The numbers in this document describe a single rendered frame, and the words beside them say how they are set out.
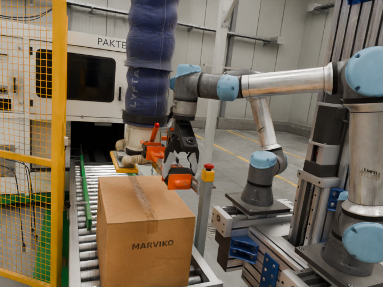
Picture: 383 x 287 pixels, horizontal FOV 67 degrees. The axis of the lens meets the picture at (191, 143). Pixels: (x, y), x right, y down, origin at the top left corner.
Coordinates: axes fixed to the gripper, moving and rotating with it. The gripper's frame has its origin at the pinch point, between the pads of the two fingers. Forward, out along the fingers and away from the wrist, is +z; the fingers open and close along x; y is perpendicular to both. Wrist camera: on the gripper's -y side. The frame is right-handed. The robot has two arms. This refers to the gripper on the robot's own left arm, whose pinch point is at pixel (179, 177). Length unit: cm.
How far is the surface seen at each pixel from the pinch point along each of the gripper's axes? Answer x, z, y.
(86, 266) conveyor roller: 26, 72, 62
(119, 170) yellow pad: 13.7, 11.8, 43.4
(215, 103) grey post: -152, -7, 313
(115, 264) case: 15, 50, 30
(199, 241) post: -48, 76, 82
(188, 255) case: -19, 50, 30
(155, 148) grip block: 1.2, -1.7, 31.3
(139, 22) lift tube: 8, -54, 52
